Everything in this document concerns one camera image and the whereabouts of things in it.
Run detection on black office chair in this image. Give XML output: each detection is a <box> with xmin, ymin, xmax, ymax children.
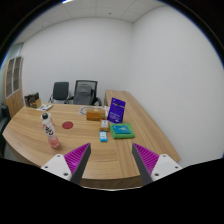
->
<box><xmin>49</xmin><ymin>82</ymin><xmax>69</xmax><ymax>103</ymax></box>

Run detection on small blue white box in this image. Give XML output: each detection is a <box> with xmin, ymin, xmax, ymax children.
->
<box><xmin>99</xmin><ymin>131</ymin><xmax>108</xmax><ymax>142</ymax></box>

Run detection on grey mesh office chair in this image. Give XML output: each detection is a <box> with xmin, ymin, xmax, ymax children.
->
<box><xmin>66</xmin><ymin>80</ymin><xmax>102</xmax><ymax>106</ymax></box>

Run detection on wooden cabinet glass doors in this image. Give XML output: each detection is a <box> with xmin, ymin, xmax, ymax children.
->
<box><xmin>3</xmin><ymin>56</ymin><xmax>23</xmax><ymax>117</ymax></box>

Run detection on clear bottle pink drink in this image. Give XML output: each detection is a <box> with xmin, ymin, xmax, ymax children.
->
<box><xmin>41</xmin><ymin>112</ymin><xmax>60</xmax><ymax>148</ymax></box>

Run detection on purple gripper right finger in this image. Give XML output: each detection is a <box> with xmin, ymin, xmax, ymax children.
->
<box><xmin>132</xmin><ymin>143</ymin><xmax>182</xmax><ymax>185</ymax></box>

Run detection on blue box on cloth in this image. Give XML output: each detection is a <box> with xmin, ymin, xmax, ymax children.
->
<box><xmin>112</xmin><ymin>125</ymin><xmax>131</xmax><ymax>134</ymax></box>

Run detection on green white booklet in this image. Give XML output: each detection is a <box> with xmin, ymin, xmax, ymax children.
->
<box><xmin>36</xmin><ymin>104</ymin><xmax>53</xmax><ymax>111</ymax></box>

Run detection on round grey coaster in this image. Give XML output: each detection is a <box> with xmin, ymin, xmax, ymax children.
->
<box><xmin>79</xmin><ymin>106</ymin><xmax>101</xmax><ymax>115</ymax></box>

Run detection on brown box of items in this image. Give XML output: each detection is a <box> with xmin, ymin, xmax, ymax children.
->
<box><xmin>24</xmin><ymin>92</ymin><xmax>41</xmax><ymax>109</ymax></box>

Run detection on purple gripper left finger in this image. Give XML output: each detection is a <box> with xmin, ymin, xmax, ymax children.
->
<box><xmin>42</xmin><ymin>143</ymin><xmax>91</xmax><ymax>185</ymax></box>

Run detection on red round coaster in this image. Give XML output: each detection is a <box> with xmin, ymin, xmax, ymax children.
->
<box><xmin>62</xmin><ymin>121</ymin><xmax>74</xmax><ymax>129</ymax></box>

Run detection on brown tissue box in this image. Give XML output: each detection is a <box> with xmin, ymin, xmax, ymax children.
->
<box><xmin>86</xmin><ymin>108</ymin><xmax>105</xmax><ymax>121</ymax></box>

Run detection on purple standing card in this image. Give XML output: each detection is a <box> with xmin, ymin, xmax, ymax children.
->
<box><xmin>107</xmin><ymin>98</ymin><xmax>126</xmax><ymax>124</ymax></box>

